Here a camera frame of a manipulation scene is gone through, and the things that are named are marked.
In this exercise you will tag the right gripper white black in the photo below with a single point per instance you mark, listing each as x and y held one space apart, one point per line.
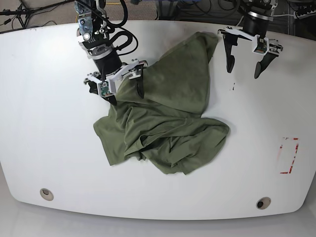
110 69

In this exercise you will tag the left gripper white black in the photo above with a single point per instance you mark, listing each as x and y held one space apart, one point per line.
255 26

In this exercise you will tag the olive green T-shirt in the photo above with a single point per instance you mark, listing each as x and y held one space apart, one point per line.
166 126

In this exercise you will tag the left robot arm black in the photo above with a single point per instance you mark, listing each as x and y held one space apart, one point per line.
266 7

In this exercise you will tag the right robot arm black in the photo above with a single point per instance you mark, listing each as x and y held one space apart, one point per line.
102 41

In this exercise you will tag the white power strip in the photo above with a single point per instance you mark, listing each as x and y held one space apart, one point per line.
304 12

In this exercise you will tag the red tape rectangle marking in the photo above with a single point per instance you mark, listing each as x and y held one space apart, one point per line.
287 155

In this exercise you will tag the black tripod stand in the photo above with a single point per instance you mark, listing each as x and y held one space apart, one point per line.
20 18

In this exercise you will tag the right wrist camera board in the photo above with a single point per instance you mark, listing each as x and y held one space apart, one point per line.
103 89

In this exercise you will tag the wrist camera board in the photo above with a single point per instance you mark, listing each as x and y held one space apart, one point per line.
103 89
261 46

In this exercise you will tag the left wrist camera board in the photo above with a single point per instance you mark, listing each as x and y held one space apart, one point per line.
261 46

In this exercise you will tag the left table cable grommet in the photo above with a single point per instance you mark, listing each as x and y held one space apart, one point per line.
46 194

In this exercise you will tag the table cable grommet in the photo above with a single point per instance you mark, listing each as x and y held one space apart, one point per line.
46 194
263 203

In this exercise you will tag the right table cable grommet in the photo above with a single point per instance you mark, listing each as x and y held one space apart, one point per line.
263 203

